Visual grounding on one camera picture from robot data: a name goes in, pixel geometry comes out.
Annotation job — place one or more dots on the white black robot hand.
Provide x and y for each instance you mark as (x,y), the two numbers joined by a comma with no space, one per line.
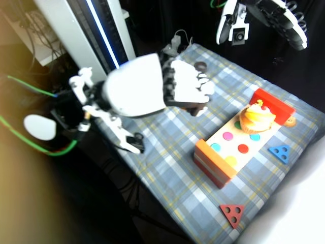
(134,86)
(284,25)

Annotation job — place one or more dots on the toy cupcake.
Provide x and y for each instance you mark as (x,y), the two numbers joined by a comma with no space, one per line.
(256,119)

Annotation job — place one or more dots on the wooden toy bed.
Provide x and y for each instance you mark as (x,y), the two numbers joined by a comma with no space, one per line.
(234,142)

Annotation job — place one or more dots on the blue grey plaid cloth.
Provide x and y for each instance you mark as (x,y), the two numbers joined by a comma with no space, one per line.
(177,157)

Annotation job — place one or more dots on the white column with blue light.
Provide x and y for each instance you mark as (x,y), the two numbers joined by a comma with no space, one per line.
(66,33)

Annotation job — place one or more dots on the small brown biscuit toy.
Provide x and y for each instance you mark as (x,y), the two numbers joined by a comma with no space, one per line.
(290,122)

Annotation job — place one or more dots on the blue triangle block with holes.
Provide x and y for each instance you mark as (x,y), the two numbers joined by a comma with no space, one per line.
(280,154)

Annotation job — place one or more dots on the red triangle block with holes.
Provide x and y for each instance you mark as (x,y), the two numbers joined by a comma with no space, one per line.
(232,214)

